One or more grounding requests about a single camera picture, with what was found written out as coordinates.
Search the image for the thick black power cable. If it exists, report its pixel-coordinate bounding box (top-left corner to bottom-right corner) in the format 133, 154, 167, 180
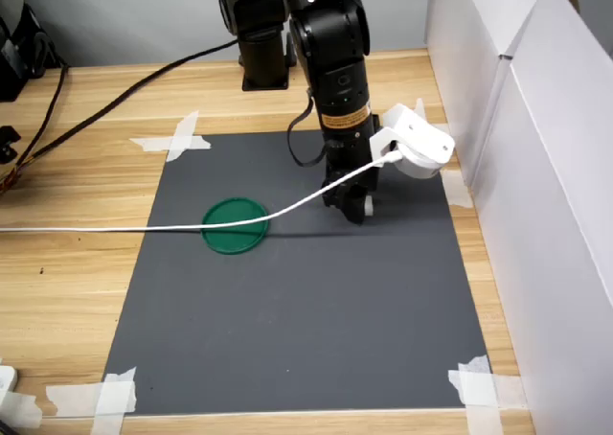
18, 38, 240, 169

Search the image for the dark grey mat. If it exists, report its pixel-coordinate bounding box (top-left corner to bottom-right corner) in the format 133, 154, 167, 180
102, 128, 495, 416

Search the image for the white partition board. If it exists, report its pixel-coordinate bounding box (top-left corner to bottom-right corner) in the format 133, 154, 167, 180
422, 0, 567, 190
469, 0, 613, 435

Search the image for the small black clamp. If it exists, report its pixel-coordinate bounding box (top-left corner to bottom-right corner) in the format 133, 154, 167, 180
0, 125, 22, 164

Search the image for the coloured wire bundle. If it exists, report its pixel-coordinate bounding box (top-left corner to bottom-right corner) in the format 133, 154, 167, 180
0, 155, 31, 197

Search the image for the round green lid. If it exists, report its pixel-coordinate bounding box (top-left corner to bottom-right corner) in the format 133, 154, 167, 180
200, 196, 270, 256

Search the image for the white camera cable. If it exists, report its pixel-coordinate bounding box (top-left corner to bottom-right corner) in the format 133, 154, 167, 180
0, 149, 404, 236

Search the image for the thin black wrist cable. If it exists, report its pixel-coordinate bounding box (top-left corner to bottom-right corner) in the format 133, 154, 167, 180
286, 86, 332, 169

